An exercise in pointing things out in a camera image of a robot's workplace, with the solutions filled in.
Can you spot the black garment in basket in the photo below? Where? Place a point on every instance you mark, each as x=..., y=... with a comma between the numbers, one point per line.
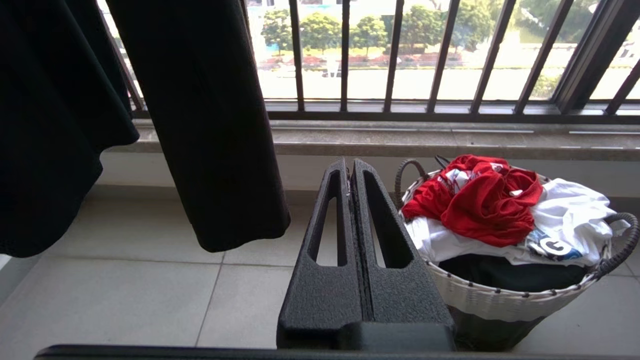
x=510, y=272

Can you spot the white printed garment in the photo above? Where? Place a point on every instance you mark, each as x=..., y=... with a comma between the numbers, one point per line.
x=570, y=220

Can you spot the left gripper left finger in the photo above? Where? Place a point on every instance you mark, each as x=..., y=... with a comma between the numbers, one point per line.
x=320, y=295

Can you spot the black hanging garment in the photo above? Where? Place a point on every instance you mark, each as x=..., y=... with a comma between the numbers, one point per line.
x=210, y=125

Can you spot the dark metal window railing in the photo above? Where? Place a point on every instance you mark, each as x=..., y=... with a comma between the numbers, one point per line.
x=440, y=60

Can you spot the stone window sill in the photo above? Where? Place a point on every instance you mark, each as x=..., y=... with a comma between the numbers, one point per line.
x=400, y=137

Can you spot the white woven laundry basket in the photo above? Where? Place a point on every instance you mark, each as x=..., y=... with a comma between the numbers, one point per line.
x=492, y=301

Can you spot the red garment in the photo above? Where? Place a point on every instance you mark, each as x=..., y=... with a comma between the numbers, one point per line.
x=480, y=205

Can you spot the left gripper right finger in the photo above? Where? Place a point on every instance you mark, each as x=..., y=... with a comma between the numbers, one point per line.
x=400, y=295

